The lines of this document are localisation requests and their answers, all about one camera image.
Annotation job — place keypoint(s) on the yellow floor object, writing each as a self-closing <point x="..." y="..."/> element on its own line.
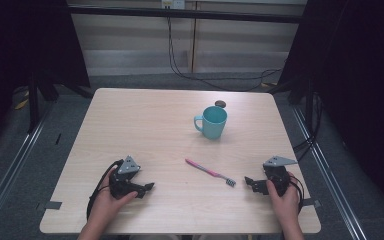
<point x="21" y="104"/>

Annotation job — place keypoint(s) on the teal mug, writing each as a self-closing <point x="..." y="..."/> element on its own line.
<point x="213" y="126"/>

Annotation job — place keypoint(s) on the person's left hand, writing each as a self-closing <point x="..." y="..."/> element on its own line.
<point x="108" y="203"/>

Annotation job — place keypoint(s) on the metal floor rail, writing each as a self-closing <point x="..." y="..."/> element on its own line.
<point x="13" y="163"/>
<point x="330" y="180"/>

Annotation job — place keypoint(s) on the grey tape strip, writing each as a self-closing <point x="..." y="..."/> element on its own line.
<point x="53" y="205"/>
<point x="310" y="202"/>

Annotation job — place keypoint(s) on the black horizontal bar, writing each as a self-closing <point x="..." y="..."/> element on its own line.
<point x="180" y="14"/>

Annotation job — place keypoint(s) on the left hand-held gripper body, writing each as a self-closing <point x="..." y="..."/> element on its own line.
<point x="126" y="166"/>

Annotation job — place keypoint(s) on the small dark round object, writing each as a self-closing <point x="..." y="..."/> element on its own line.
<point x="220" y="103"/>

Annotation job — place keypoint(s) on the person's right hand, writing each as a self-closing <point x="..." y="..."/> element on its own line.
<point x="285" y="203"/>

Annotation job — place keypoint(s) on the pink toothbrush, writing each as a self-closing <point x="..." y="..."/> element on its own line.
<point x="210" y="172"/>

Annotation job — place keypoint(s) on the white wall outlet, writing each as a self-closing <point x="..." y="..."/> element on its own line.
<point x="172" y="3"/>

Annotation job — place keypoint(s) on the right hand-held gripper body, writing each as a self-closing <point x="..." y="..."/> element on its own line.
<point x="276" y="173"/>

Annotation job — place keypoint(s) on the black curtain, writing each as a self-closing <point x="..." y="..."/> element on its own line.
<point x="20" y="40"/>
<point x="363" y="83"/>

